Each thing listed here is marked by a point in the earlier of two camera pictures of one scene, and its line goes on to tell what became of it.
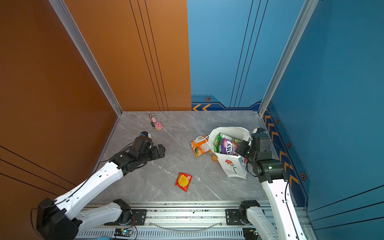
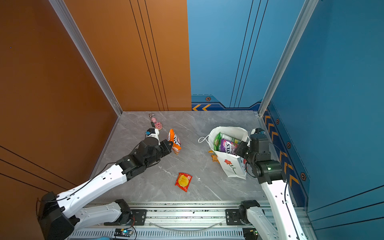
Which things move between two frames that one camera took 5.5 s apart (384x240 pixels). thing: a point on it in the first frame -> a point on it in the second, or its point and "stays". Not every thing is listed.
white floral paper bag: [234, 166] stays
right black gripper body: [245, 150] stays
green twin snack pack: [218, 139] stays
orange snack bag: [200, 145] -> [177, 143]
